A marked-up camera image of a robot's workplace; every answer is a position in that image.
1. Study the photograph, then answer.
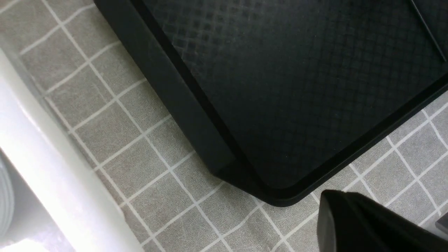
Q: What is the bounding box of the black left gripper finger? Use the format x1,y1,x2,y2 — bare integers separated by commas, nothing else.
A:
316,190,448,252

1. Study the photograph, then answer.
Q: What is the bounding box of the black serving tray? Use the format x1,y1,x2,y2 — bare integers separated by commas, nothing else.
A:
95,0,447,207

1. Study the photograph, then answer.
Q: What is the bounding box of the grey checked tablecloth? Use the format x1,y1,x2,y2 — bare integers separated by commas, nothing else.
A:
1,0,447,252

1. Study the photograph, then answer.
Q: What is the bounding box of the large white plastic bin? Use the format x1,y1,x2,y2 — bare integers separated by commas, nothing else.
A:
1,50,143,252

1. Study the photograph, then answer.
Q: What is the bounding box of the stack of white bowls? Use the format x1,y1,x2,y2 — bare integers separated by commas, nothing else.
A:
0,160,15,237

